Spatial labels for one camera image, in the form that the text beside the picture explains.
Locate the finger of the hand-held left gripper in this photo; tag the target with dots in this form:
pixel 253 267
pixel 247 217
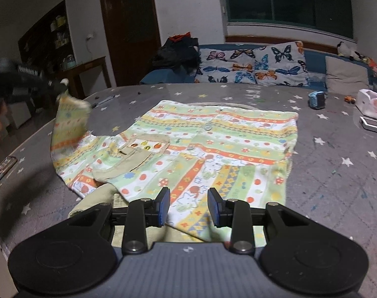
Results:
pixel 59 86

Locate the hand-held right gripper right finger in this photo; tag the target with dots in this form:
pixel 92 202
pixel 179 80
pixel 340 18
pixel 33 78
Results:
pixel 213 208

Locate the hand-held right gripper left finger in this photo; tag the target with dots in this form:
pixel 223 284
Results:
pixel 163 206

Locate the patterned child's shirt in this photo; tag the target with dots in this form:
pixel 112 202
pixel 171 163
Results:
pixel 207 149

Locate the dark clothes pile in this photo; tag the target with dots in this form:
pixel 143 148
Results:
pixel 177 52

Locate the wooden side table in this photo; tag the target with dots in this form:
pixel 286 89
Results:
pixel 86 71

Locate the black pen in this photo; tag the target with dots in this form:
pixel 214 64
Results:
pixel 106 101

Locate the dark shelf cabinet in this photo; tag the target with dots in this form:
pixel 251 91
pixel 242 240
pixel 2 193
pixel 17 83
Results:
pixel 48 37

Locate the dark wooden door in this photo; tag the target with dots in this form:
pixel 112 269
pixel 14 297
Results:
pixel 129 31

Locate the blue sofa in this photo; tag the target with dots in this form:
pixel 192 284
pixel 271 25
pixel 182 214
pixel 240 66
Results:
pixel 163 76

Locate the grey star-print table cover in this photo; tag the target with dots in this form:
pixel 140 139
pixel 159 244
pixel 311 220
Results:
pixel 331 177

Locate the butterfly print pillow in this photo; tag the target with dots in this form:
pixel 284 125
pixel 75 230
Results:
pixel 253 65

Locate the small blue tape box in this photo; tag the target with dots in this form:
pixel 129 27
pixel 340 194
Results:
pixel 318 100

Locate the small orange toy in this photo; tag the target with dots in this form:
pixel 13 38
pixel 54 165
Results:
pixel 350 99

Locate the white flat device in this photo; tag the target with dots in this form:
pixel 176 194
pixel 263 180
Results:
pixel 373 124

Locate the grey pillow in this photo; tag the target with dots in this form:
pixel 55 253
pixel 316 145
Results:
pixel 346 74

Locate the white pink plastic bag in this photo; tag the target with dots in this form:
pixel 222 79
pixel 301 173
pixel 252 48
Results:
pixel 373 102

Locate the black and white plush toy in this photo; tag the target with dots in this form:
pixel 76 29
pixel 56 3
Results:
pixel 346 50

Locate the orange plush toy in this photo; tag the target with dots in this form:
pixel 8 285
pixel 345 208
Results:
pixel 373 63

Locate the green-framed window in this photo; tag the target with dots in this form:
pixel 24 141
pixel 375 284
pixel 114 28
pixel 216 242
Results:
pixel 287 0

